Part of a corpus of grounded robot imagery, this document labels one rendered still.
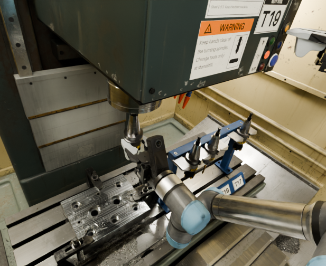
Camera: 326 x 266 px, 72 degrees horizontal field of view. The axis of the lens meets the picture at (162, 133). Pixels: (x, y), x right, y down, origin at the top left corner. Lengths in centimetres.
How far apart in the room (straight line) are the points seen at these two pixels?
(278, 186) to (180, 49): 130
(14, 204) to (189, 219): 125
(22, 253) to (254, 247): 103
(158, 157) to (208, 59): 31
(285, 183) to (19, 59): 150
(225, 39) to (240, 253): 104
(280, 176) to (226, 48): 122
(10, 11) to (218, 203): 87
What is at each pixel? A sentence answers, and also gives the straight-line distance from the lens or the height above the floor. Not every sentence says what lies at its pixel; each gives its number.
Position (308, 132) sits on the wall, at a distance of 151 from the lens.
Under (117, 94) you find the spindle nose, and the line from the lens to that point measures 59.
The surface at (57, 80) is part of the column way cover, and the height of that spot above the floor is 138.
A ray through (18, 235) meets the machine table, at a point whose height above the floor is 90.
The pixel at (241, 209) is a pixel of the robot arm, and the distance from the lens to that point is 65.
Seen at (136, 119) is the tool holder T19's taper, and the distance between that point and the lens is 69.
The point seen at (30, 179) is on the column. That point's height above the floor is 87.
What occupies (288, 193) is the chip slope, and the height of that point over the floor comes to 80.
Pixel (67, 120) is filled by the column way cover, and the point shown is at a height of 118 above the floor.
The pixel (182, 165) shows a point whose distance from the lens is 86.
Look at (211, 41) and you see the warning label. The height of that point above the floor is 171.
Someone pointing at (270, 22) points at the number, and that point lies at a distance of 61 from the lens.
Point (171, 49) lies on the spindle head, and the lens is 39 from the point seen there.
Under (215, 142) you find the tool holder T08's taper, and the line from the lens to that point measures 93.
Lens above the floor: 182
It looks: 37 degrees down
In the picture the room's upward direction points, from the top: 8 degrees clockwise
